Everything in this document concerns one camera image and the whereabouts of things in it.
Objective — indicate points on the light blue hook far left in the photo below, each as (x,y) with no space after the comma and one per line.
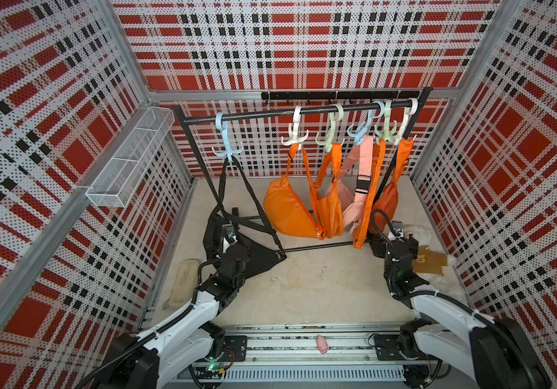
(229,152)

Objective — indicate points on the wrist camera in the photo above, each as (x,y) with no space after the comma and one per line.
(229,235)
(396,230)

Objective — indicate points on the white wire mesh basket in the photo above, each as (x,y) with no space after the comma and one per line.
(121,176)

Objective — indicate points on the small pink object on rail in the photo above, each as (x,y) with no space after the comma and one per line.
(322,345)

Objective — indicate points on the white hook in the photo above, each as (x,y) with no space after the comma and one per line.
(293,131)
(408,112)

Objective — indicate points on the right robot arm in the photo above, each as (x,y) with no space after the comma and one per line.
(495,353)

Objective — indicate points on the beige slipper on floor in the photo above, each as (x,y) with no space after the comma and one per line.
(185,282)

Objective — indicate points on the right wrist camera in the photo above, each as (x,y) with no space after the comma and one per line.
(396,230)

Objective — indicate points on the black wall hook strip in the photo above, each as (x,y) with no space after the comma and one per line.
(340,95)

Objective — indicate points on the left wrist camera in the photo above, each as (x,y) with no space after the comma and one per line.
(229,235)

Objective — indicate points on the green hook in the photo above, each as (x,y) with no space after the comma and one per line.
(333,119)
(388,134)

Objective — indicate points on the pink bag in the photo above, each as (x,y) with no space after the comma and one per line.
(353,202)

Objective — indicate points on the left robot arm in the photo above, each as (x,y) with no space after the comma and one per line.
(153,357)

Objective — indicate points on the white teddy bear brown shirt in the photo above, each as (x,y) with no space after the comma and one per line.
(433,264)

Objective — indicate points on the orange bag with black trim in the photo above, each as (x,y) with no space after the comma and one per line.
(327,208)

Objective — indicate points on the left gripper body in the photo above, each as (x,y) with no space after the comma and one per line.
(240,282)

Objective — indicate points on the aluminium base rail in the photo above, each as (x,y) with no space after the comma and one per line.
(285,354)

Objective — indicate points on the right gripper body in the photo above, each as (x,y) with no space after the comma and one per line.
(411,252)

